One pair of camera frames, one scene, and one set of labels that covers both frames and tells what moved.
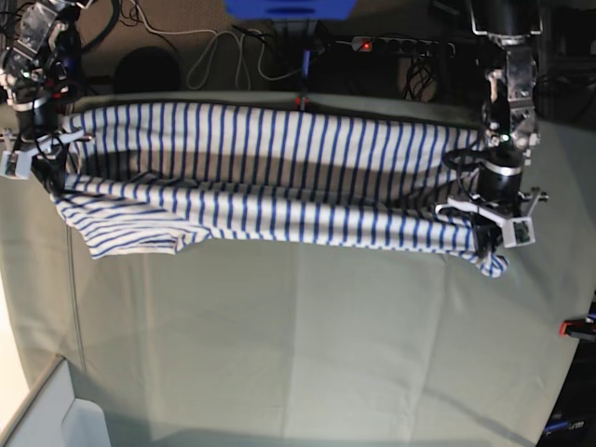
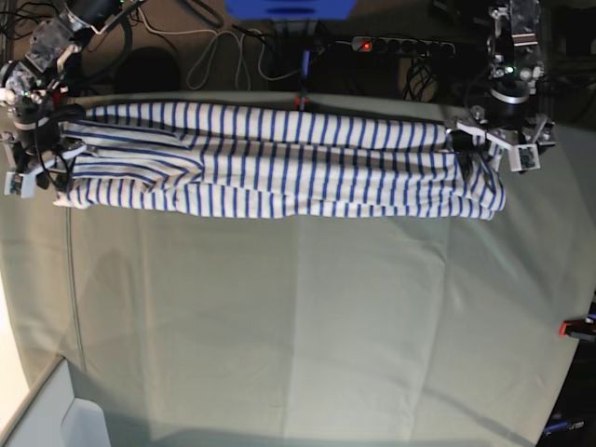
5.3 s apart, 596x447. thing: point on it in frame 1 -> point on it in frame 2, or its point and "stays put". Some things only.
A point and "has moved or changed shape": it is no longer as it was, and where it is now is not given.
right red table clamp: x=583 y=329 stays put
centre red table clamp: x=302 y=103 stays put
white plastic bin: x=50 y=414 stays put
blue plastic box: x=290 y=9 stays put
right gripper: x=488 y=234 -> x=474 y=133
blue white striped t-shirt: x=153 y=177 has moved or changed shape
